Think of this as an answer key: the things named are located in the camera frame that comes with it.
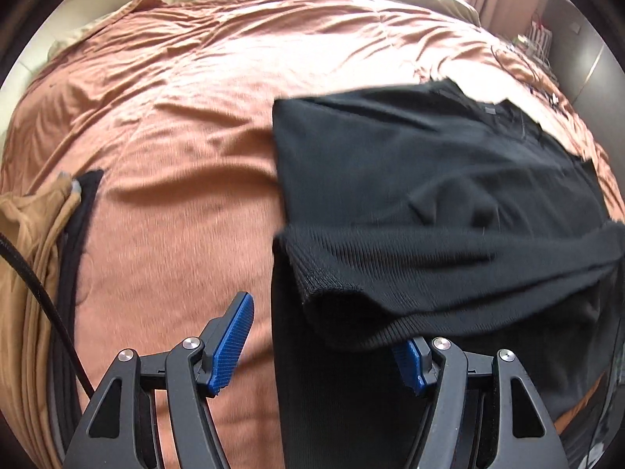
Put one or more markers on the tan garment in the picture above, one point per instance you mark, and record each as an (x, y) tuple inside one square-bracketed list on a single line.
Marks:
[(24, 264)]

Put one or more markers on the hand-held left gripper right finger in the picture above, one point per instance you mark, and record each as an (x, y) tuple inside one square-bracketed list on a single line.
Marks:
[(407, 361)]

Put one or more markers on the black folded garment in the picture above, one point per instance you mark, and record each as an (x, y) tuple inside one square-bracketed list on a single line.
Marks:
[(73, 254)]

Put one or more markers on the dark grey wardrobe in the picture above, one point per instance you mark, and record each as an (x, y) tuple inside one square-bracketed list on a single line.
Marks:
[(581, 49)]

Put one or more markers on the orange blanket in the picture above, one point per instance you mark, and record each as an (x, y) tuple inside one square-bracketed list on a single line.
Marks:
[(171, 132)]

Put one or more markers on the black knit sweater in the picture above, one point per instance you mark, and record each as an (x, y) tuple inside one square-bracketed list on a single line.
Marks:
[(415, 180)]

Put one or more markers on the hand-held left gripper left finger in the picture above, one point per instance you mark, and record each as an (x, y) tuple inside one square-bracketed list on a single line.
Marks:
[(234, 342)]

